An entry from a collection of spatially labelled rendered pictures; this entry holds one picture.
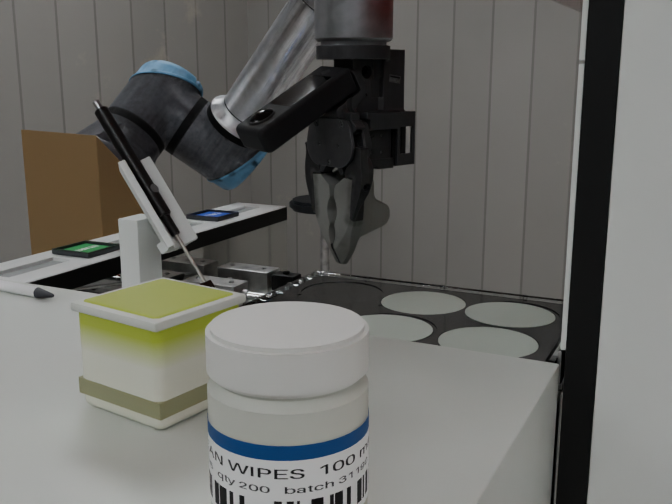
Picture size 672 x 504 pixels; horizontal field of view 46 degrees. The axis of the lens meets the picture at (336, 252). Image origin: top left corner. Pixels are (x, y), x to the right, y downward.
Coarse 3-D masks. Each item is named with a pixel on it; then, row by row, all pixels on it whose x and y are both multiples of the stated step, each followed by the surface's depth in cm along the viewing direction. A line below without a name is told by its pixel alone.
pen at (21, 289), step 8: (0, 280) 75; (0, 288) 74; (8, 288) 74; (16, 288) 73; (24, 288) 73; (32, 288) 72; (40, 288) 72; (32, 296) 72; (40, 296) 72; (48, 296) 71
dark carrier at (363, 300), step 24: (312, 288) 101; (336, 288) 101; (360, 288) 101; (384, 288) 101; (408, 288) 101; (360, 312) 90; (384, 312) 90; (456, 312) 90; (552, 312) 91; (432, 336) 82; (552, 336) 82
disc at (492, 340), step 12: (444, 336) 82; (456, 336) 82; (468, 336) 82; (480, 336) 82; (492, 336) 82; (504, 336) 82; (516, 336) 82; (528, 336) 82; (468, 348) 78; (480, 348) 78; (492, 348) 78; (504, 348) 78; (516, 348) 78; (528, 348) 78
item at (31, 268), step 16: (224, 208) 125; (240, 208) 126; (256, 208) 125; (272, 208) 125; (192, 224) 113; (208, 224) 111; (224, 224) 112; (96, 240) 100; (112, 240) 100; (32, 256) 91; (48, 256) 91; (64, 256) 91; (96, 256) 91; (112, 256) 91; (0, 272) 85; (16, 272) 86; (32, 272) 84; (48, 272) 84
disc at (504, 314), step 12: (468, 312) 90; (480, 312) 90; (492, 312) 90; (504, 312) 90; (516, 312) 90; (528, 312) 90; (540, 312) 90; (492, 324) 86; (504, 324) 86; (516, 324) 86; (528, 324) 86; (540, 324) 86
